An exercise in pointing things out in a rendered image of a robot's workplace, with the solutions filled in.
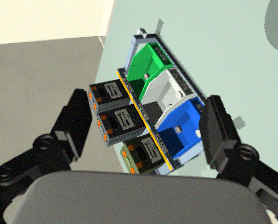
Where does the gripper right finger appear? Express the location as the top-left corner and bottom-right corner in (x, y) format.
(198, 95), (278, 221)

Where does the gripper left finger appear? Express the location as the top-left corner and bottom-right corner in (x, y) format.
(0, 89), (92, 224)

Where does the grey metal bin rack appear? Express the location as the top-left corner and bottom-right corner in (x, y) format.
(117, 28), (206, 175)

